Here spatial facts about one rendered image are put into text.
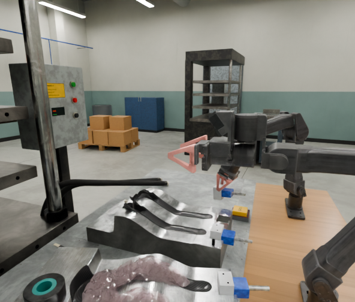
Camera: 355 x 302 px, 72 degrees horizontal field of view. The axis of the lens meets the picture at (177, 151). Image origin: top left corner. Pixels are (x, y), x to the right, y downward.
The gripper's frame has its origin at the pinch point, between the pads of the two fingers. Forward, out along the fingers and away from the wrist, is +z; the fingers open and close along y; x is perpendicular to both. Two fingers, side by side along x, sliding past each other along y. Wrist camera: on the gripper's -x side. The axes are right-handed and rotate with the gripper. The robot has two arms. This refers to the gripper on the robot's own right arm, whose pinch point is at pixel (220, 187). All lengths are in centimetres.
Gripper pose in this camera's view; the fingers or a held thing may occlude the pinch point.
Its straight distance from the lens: 107.4
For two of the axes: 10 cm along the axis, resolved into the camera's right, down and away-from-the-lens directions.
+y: -4.9, 1.3, -8.6
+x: 7.8, 5.0, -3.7
